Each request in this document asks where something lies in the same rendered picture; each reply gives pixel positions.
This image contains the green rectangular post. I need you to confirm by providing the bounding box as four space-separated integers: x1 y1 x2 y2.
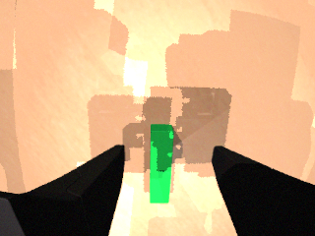
150 125 174 204

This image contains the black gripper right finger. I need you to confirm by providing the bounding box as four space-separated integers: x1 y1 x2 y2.
212 146 315 236

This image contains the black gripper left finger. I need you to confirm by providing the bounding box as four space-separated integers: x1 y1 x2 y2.
0 146 126 236

